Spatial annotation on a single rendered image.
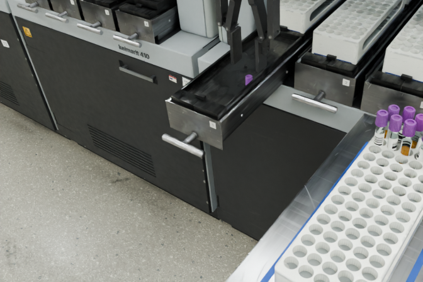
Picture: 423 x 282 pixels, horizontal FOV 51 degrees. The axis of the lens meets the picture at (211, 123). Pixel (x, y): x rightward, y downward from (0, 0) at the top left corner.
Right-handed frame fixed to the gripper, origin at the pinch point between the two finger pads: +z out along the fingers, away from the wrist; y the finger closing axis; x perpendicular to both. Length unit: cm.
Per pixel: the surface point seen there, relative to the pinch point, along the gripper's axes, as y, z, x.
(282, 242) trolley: -25.3, 6.0, 30.9
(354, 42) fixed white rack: -15.1, 1.6, -14.9
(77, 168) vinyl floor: 96, 88, -6
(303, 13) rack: -0.3, 1.6, -21.8
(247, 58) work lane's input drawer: 5.9, 7.7, -8.1
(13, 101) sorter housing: 140, 72, -11
